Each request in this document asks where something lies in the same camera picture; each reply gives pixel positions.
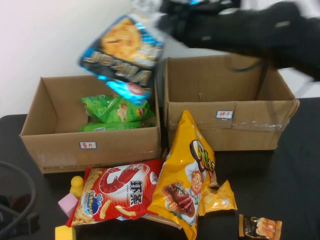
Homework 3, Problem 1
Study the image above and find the large yellow chef snack bag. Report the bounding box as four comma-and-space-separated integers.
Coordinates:
147, 109, 217, 240

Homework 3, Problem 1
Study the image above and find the red shrimp cracker bag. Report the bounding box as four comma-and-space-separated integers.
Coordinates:
66, 158, 165, 228

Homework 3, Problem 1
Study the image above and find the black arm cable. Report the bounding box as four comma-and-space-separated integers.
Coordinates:
0, 160, 38, 235
224, 56, 272, 97

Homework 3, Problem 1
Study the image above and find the small brown snack packet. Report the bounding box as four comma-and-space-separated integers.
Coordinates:
238, 213, 283, 239

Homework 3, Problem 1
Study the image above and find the green potato chips bag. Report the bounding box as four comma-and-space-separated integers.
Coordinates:
78, 120, 153, 133
81, 94, 156, 124

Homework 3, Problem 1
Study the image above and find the pink cube block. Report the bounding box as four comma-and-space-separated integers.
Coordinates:
57, 193, 79, 218

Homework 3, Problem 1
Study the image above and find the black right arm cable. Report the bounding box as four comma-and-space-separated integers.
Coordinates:
224, 56, 272, 97

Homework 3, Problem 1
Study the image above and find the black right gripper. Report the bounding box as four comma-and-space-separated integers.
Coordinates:
158, 1, 223, 49

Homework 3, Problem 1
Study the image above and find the yellow cube block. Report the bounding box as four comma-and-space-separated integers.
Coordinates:
54, 224, 77, 240

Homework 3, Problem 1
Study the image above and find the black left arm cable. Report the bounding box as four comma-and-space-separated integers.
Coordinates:
0, 160, 38, 235

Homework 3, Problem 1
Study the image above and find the white label with red writing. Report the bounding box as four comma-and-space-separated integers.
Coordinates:
79, 141, 98, 150
216, 110, 234, 119

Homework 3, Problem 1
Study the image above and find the tall taped cardboard box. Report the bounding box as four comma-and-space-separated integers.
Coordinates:
163, 53, 300, 152

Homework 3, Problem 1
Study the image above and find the low cardboard box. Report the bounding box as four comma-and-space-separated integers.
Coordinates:
19, 74, 162, 175

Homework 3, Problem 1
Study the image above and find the small yellow snack packet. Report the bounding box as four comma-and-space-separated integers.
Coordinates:
199, 179, 238, 216

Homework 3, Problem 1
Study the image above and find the blue polka dot snack bag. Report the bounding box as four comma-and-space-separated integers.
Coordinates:
76, 13, 165, 106

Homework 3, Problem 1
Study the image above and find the yellow peg figure toy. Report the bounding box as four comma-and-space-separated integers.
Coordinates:
70, 175, 85, 198

